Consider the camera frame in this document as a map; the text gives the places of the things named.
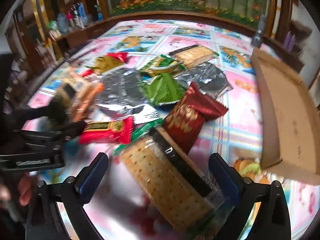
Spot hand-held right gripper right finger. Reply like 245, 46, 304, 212
209, 152, 292, 240

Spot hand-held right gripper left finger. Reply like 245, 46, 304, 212
25, 152, 109, 240

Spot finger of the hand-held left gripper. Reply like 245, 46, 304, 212
64, 121, 87, 142

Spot red snack packet round emblem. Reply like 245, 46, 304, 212
79, 117, 134, 145

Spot orange cracker packet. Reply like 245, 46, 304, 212
60, 76, 105, 120

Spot cracker packet green ends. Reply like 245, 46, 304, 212
114, 120, 235, 232
169, 44, 219, 69

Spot cardboard box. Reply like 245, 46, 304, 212
251, 47, 320, 185

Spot green pea packet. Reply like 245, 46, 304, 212
141, 55, 187, 77
141, 74, 187, 105

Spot person's left hand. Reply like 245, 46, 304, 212
0, 172, 34, 207

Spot printed fruit tablecloth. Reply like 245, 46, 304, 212
25, 19, 320, 240

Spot silver foil packet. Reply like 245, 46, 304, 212
96, 70, 160, 124
175, 62, 233, 99

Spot dark red peanut packet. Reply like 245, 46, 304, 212
162, 82, 229, 153

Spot yellow red snack packet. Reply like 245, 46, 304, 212
86, 52, 128, 77

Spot wooden cabinet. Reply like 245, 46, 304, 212
0, 0, 320, 65

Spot row of bottles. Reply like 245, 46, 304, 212
49, 2, 104, 34

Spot silver flashlight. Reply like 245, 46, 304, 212
251, 15, 267, 48

